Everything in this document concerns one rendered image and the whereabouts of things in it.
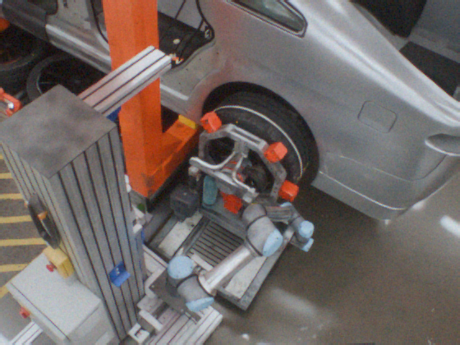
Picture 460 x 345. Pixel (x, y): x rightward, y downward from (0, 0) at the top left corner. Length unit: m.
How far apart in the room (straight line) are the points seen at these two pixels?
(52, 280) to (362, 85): 1.59
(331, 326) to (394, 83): 1.76
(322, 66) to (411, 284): 1.94
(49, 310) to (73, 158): 0.84
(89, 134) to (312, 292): 2.36
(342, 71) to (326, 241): 1.66
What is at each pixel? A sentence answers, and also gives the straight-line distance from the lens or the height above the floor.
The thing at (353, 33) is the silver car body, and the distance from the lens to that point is 2.26.
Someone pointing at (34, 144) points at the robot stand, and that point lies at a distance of 1.37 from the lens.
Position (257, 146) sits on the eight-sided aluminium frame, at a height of 1.12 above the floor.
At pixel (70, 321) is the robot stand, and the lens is 1.96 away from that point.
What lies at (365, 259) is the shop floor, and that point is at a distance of 3.62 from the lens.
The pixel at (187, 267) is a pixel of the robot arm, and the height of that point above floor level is 1.05.
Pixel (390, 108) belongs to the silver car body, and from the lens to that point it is 2.29.
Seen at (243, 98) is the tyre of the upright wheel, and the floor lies 1.15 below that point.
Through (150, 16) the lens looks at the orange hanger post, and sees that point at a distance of 2.10.
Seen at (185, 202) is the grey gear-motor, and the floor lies 0.40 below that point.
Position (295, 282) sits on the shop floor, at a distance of 3.39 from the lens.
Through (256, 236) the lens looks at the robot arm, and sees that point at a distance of 2.08.
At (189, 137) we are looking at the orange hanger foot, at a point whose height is 0.68.
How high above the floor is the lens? 3.05
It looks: 55 degrees down
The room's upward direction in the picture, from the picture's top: 9 degrees clockwise
